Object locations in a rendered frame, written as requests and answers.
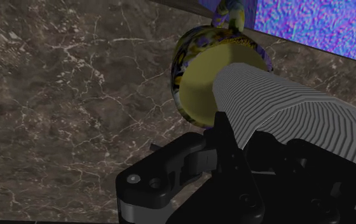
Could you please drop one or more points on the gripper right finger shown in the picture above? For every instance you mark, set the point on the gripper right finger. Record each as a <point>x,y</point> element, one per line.
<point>317,173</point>

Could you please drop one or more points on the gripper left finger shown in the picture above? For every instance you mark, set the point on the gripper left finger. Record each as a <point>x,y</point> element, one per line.
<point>165,173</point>

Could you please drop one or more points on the grey ribbed cylinder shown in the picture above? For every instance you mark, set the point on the grey ribbed cylinder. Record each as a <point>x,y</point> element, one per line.
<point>289,105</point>

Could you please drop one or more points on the yellow purple patterned mug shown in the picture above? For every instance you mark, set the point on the yellow purple patterned mug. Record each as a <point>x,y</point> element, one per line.
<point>196,90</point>

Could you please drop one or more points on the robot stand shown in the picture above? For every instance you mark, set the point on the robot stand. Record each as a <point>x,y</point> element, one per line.
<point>314,21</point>

